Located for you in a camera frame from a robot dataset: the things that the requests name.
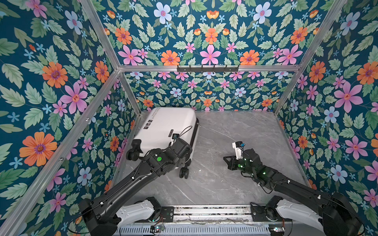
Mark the white hard-shell suitcase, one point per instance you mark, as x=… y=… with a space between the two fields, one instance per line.
x=151 y=143

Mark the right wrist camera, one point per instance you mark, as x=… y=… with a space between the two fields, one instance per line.
x=239 y=148

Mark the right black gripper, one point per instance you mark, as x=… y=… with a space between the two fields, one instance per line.
x=232 y=162

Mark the black hook rail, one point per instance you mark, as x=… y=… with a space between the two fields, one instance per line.
x=208 y=68

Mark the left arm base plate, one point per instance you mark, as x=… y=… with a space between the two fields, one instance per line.
x=164 y=214

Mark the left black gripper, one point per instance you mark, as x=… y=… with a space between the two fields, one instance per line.
x=186 y=158

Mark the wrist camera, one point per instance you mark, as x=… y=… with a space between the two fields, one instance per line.
x=175 y=136
x=239 y=148

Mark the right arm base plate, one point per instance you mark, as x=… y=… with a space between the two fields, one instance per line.
x=259 y=213

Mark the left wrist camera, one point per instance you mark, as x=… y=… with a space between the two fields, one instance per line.
x=175 y=136

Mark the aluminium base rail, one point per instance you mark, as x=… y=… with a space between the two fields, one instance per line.
x=240 y=213

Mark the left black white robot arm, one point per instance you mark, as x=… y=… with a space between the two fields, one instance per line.
x=106 y=213

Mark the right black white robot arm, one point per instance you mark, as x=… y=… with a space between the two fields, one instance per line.
x=332 y=214

